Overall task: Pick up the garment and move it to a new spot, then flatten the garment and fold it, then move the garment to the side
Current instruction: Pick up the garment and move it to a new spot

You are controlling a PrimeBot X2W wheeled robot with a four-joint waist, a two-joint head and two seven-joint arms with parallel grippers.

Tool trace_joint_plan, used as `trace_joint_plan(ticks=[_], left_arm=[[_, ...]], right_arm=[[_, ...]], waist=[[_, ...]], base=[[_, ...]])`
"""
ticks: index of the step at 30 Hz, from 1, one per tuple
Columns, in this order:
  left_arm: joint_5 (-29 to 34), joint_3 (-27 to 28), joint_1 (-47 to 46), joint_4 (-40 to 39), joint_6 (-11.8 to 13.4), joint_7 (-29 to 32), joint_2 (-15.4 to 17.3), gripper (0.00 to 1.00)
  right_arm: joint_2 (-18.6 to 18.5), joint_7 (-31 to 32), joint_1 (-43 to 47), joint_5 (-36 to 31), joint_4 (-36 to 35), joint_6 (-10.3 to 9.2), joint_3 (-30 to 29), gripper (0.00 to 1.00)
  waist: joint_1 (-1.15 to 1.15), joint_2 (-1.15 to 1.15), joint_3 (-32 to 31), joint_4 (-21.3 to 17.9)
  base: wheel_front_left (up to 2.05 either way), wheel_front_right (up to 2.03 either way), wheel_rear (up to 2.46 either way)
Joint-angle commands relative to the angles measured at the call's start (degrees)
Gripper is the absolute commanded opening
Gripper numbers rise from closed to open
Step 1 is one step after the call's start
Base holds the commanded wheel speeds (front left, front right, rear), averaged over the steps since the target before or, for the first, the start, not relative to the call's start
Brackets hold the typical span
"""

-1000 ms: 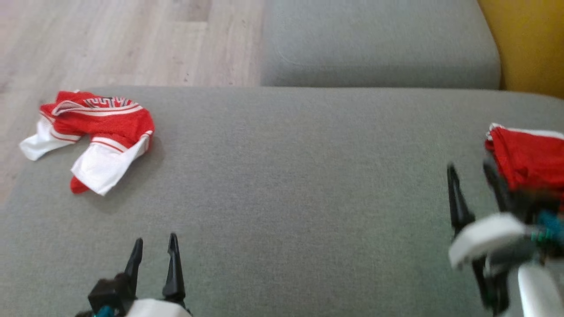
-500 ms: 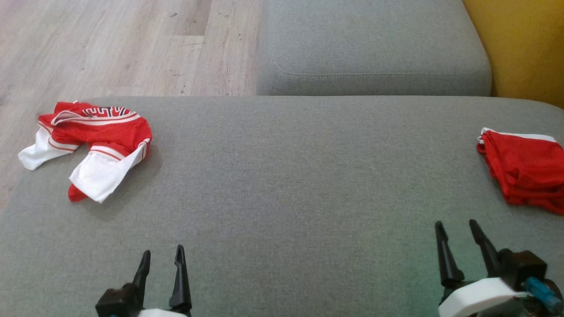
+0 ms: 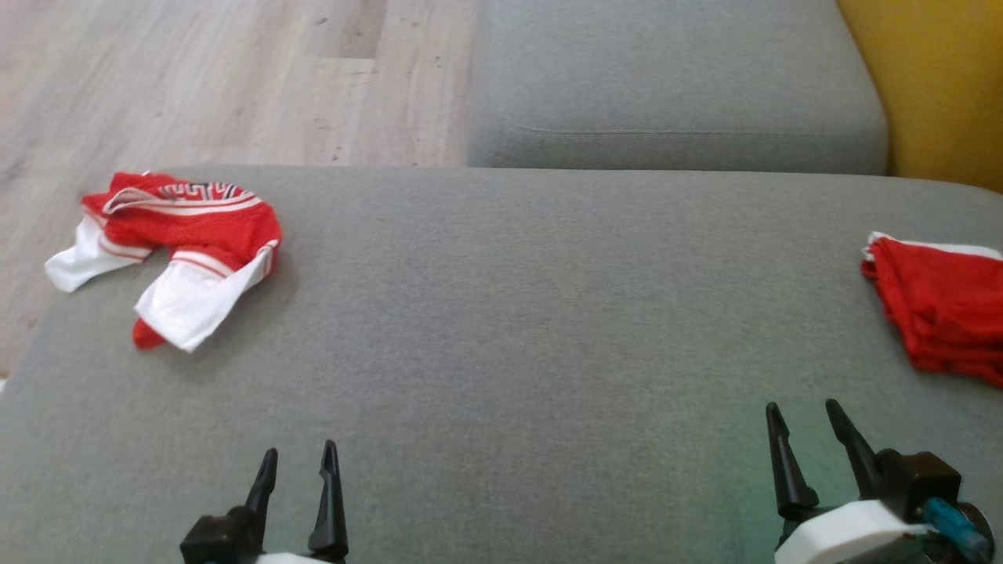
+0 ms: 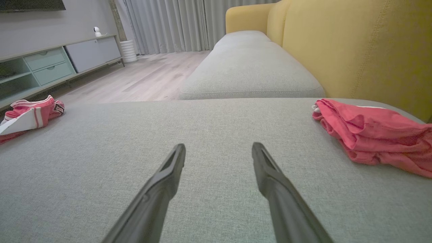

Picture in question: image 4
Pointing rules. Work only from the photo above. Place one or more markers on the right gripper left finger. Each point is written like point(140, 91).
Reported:
point(152, 206)

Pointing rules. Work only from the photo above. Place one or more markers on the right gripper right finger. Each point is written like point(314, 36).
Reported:
point(287, 209)

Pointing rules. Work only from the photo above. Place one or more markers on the red shorts with white stripe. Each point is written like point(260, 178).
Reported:
point(378, 138)

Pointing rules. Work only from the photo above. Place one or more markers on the red and white jersey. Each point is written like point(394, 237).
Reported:
point(30, 113)

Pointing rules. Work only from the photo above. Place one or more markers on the large grey sofa cushion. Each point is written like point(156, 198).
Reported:
point(216, 135)

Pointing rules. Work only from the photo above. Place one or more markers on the narrow grey sofa cushion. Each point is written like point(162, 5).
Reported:
point(249, 67)

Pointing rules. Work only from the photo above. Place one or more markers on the white ribbed cylinder appliance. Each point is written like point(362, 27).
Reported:
point(129, 51)

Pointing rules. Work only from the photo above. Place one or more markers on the grey cabinet door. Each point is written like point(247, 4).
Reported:
point(84, 55)
point(108, 49)

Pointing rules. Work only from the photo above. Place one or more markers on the mint green cabinet drawer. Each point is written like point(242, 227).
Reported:
point(54, 73)
point(45, 59)

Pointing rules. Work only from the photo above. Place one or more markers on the yellow sofa backrest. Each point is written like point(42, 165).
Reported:
point(354, 44)

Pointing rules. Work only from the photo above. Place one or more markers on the long low tv cabinet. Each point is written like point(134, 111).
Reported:
point(20, 84)

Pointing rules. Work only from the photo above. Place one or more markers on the grey pleated curtain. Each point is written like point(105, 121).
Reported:
point(175, 23)

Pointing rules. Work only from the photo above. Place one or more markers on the black television screen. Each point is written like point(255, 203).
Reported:
point(30, 4)

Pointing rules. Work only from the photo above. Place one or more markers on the small white security camera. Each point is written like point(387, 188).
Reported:
point(97, 31)

